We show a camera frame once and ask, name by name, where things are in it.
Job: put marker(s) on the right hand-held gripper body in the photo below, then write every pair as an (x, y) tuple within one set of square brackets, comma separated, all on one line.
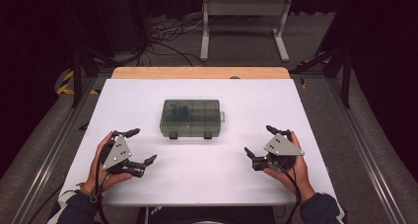
[(282, 148)]

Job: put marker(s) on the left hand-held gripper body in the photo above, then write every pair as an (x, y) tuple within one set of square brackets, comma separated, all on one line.
[(118, 153)]

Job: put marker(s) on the small blue plastic case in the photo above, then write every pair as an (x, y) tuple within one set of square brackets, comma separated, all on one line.
[(180, 113)]

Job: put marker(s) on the grey translucent storage box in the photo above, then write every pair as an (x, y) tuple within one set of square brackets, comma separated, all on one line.
[(203, 118)]

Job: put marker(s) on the person's right hand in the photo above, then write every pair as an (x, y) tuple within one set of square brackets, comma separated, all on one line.
[(300, 178)]

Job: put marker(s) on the person's left hand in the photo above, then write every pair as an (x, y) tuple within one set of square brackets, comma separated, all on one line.
[(92, 178)]

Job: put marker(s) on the yellow black floor tape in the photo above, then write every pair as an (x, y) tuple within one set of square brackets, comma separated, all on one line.
[(65, 86), (304, 83)]

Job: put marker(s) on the black metal stand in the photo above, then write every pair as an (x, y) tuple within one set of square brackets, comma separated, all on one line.
[(77, 79), (345, 82)]

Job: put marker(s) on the person's dark lap clothing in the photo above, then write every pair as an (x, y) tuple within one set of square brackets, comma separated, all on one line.
[(207, 215)]

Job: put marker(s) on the wooden table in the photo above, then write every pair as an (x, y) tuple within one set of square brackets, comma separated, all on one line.
[(197, 72)]

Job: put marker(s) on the white metal stand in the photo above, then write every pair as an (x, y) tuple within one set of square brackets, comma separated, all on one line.
[(246, 7)]

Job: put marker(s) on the aluminium floor rail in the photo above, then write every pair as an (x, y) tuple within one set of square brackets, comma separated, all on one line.
[(364, 151), (49, 158)]

